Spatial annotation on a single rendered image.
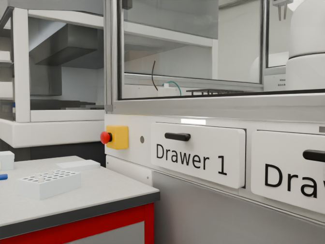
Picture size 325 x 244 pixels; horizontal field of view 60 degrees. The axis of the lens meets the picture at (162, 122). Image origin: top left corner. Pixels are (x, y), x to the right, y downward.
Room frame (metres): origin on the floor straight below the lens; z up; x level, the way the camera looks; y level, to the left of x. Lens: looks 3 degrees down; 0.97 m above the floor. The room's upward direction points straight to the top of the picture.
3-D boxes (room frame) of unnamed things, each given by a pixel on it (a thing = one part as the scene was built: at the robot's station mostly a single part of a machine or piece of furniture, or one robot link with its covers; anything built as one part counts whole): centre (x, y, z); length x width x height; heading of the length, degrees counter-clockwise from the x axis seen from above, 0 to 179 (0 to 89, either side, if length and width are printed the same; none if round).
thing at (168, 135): (0.62, -0.04, 0.91); 0.07 x 0.04 x 0.01; 36
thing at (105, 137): (0.87, 0.17, 0.88); 0.04 x 0.03 x 0.04; 36
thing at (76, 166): (0.95, 0.29, 0.77); 0.13 x 0.09 x 0.02; 126
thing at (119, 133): (0.89, 0.15, 0.88); 0.07 x 0.05 x 0.07; 36
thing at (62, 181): (0.69, 0.28, 0.78); 0.12 x 0.08 x 0.04; 150
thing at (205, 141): (0.63, -0.06, 0.87); 0.29 x 0.02 x 0.11; 36
